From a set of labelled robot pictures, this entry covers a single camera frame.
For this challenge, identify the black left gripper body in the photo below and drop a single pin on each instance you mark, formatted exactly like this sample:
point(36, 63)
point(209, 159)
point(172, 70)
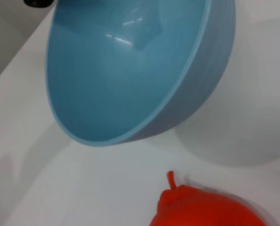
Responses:
point(38, 2)

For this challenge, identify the blue bowl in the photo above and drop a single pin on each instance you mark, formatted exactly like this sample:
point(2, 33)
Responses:
point(107, 82)

